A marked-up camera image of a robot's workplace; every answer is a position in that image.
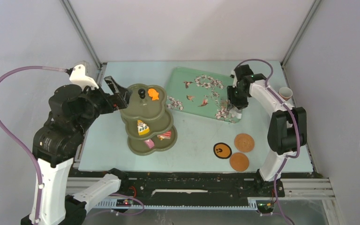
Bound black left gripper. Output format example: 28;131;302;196
75;75;133;133

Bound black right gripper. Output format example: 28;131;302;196
227;85;249;111

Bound orange toy fish pastry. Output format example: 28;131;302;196
147;88;159;101

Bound green three-tier serving stand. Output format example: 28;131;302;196
120;83;177;156

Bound yellow toy cake slice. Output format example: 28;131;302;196
137;120;150;136

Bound yellow smiley face coaster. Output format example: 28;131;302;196
213;142;232;159

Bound pink toy cake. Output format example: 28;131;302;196
144;139;155;149

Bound red striped toy cake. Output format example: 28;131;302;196
157;130;172;140

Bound metal serving tongs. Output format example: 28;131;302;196
221;99;242;120

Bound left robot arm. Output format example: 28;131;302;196
21;76;132;225

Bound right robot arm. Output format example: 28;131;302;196
227;63;307;196

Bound green floral serving tray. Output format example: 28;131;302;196
165;67;240;123

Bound far round cork coaster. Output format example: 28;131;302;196
234;133;255;153

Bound round cork coaster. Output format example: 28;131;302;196
229;152;250;172
234;133;255;153

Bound far orange cup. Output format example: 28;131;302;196
278;87;293;101

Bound near round cork coaster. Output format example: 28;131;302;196
229;152;250;172

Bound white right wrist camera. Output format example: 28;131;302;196
230;70;238;88

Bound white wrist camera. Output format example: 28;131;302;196
68;61;100;90
230;70;238;88

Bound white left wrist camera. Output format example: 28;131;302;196
68;61;100;90

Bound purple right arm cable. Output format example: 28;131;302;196
234;59;302;225

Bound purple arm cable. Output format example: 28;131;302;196
0;66;72;225
234;59;302;225

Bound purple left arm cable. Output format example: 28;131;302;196
0;66;72;225

